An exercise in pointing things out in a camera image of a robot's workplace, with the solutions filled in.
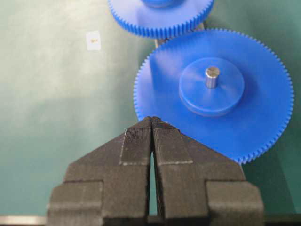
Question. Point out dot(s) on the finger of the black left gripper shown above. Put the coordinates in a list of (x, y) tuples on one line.
[(197, 186), (109, 186)]

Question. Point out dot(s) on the small blue plastic gear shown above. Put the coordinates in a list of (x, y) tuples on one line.
[(243, 117)]

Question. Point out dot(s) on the bare steel shaft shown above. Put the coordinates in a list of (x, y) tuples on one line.
[(212, 74)]

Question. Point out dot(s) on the large blue plastic gear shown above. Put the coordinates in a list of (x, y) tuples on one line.
[(160, 19)]

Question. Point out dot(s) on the white paper label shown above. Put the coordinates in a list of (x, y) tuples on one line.
[(93, 40)]

